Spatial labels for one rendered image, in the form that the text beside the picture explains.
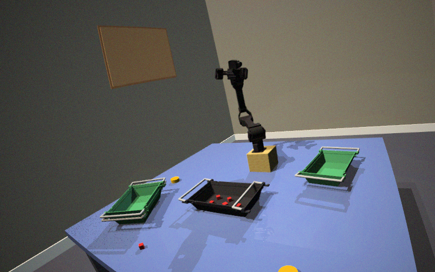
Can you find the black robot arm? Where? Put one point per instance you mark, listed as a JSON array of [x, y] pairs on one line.
[[256, 132]]

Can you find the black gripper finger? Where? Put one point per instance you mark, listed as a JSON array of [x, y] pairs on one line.
[[219, 73], [239, 72]]

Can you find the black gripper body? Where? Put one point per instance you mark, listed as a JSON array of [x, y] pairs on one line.
[[231, 75]]

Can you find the yellow cylinder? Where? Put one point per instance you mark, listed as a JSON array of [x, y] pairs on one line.
[[288, 269], [175, 179]]

